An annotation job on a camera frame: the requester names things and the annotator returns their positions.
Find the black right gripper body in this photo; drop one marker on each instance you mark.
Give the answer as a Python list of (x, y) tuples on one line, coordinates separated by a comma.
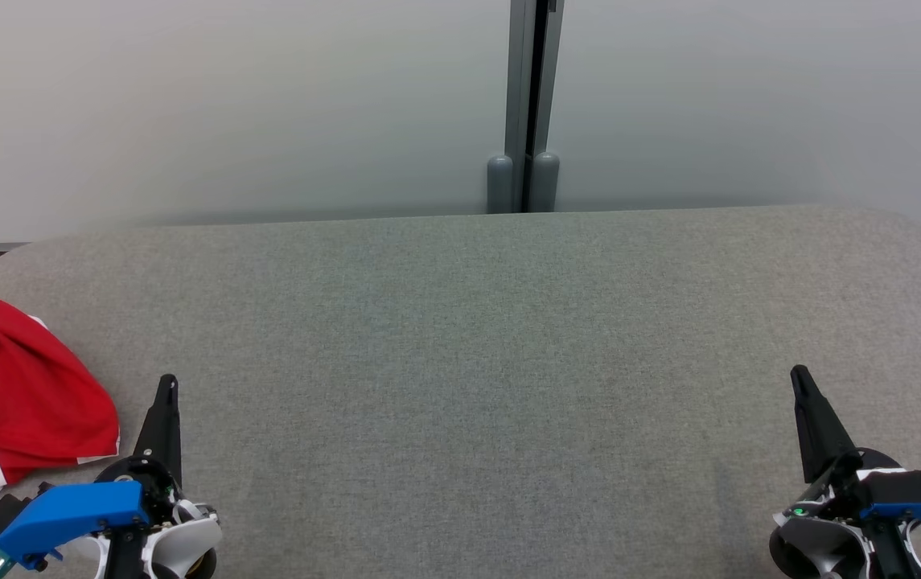
[(842, 486)]

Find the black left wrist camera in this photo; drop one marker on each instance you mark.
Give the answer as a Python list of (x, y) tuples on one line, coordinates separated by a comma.
[(2, 515)]

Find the grey metal partition post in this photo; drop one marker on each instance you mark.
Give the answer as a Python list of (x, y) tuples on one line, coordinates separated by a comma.
[(520, 80)]

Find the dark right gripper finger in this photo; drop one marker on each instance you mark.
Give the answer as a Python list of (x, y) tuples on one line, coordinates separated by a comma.
[(820, 426)]

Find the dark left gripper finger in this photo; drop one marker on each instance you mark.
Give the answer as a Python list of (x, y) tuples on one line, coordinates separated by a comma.
[(164, 426)]

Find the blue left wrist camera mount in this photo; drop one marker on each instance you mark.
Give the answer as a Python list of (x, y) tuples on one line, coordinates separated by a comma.
[(66, 515)]

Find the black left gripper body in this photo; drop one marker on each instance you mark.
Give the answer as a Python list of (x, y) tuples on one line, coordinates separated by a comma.
[(138, 474)]

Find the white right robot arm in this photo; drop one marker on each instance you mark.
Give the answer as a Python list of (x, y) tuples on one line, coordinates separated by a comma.
[(814, 540)]

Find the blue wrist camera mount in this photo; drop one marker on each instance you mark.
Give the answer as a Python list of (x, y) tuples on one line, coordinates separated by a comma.
[(66, 515), (918, 503)]

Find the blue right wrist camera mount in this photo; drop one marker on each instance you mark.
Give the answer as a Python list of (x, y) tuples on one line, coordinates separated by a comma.
[(918, 503)]

